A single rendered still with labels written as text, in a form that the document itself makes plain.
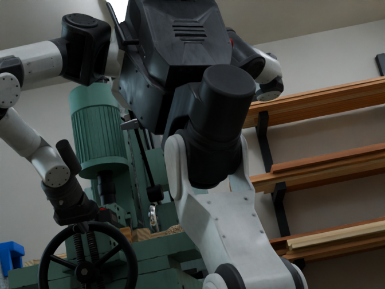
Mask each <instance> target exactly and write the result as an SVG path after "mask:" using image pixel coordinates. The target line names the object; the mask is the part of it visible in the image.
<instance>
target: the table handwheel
mask: <svg viewBox="0 0 385 289"><path fill-rule="evenodd" d="M87 223H88V225H89V230H88V231H96V232H101V233H105V234H106V235H108V236H110V237H112V238H113V239H114V240H115V241H116V242H117V243H118V245H117V246H115V247H114V248H113V249H112V250H111V251H109V252H108V253H107V254H106V255H104V256H103V257H102V258H101V259H99V260H98V261H97V262H95V263H91V262H89V261H82V262H80V263H79V264H78V265H77V264H74V263H71V262H69V261H66V260H64V259H62V258H60V257H57V256H55V255H54V253H55V251H56V249H57V248H58V247H59V246H60V244H61V243H62V242H64V241H65V240H66V239H67V238H69V237H71V236H73V235H75V234H76V233H75V232H74V231H73V226H74V225H76V224H73V225H71V226H69V227H67V228H65V229H63V230H62V231H61V232H59V233H58V234H57V235H55V236H54V237H53V239H52V240H51V241H50V242H49V244H48V245H47V247H46V248H45V250H44V252H43V254H42V256H41V260H40V263H39V266H38V276H37V278H38V288H39V289H49V285H48V268H49V264H50V261H54V262H56V263H58V264H61V265H64V266H66V267H68V268H70V269H72V270H74V271H75V272H74V274H75V277H76V279H77V280H78V281H79V282H81V283H85V289H92V283H94V282H96V281H97V280H98V278H99V276H100V270H99V267H100V266H101V265H103V264H104V263H105V262H106V261H107V260H108V259H110V258H111V257H112V256H113V255H115V254H116V253H118V252H119V251H120V250H121V249H122V250H123V251H124V254H125V256H126V259H127V264H128V276H127V282H126V285H125V287H124V289H135V287H136V283H137V279H138V262H137V258H136V254H135V251H134V249H133V247H132V245H131V243H130V242H129V240H128V239H127V238H126V237H125V236H124V235H123V234H122V233H121V232H120V231H119V230H118V229H116V228H115V227H113V226H111V225H109V224H106V223H103V222H98V221H87ZM102 273H103V278H104V282H105V284H109V283H110V282H111V279H112V277H111V275H110V274H109V273H107V272H104V271H103V272H102Z"/></svg>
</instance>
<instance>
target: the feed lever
mask: <svg viewBox="0 0 385 289"><path fill-rule="evenodd" d="M128 112H129V115H130V118H131V120H133V119H135V117H134V115H133V111H131V110H128ZM134 131H135V135H136V138H137V142H138V144H139V148H140V151H141V154H142V157H143V161H144V164H145V167H146V171H147V174H148V177H149V180H150V184H151V186H148V187H147V195H148V199H149V201H150V202H151V203H152V202H157V204H158V205H159V204H162V202H161V200H163V199H164V193H163V189H162V186H161V185H160V184H157V185H155V184H154V180H153V177H152V174H151V170H150V167H149V164H148V161H147V157H146V154H145V151H144V147H143V144H142V140H141V137H140V134H139V130H138V128H136V129H134Z"/></svg>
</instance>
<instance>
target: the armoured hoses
mask: <svg viewBox="0 0 385 289"><path fill-rule="evenodd" d="M86 234H87V238H88V239H87V240H88V244H89V245H88V246H89V249H90V253H91V254H90V255H91V259H92V263H95V262H97V261H98V260H99V259H100V258H99V254H98V253H99V252H98V250H97V244H96V239H95V235H94V231H88V232H87V233H86ZM73 237H74V238H73V239H74V245H75V246H74V247H75V251H76V256H77V262H78V263H77V264H79V263H80V262H82V261H85V257H84V256H85V255H84V251H83V250H84V249H83V245H82V240H81V239H82V238H81V234H77V233H76V234H75V235H73ZM99 270H100V276H99V278H98V280H97V281H96V283H97V284H96V285H97V289H106V286H105V282H104V278H103V273H102V269H101V266H100V267H99ZM81 286H82V289H85V283H81Z"/></svg>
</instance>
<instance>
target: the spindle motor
mask: <svg viewBox="0 0 385 289"><path fill-rule="evenodd" d="M68 100H69V109H70V117H71V121H72V129H73V137H74V145H75V151H76V157H77V159H78V161H79V163H80V165H81V167H82V170H81V172H80V173H79V174H78V175H79V176H80V177H81V178H84V179H97V178H96V173H97V172H99V171H103V170H112V171H113V176H112V177H115V176H118V175H120V174H123V173H125V172H126V171H127V170H128V169H129V164H128V158H127V152H126V147H125V140H124V134H123V130H121V128H120V124H122V123H121V116H120V109H119V102H118V101H117V100H116V98H115V97H114V96H113V94H112V92H111V86H110V84H107V83H93V84H91V85H90V86H88V87H86V86H84V85H80V86H78V87H76V88H74V89H73V90H71V92H70V94H69V96H68Z"/></svg>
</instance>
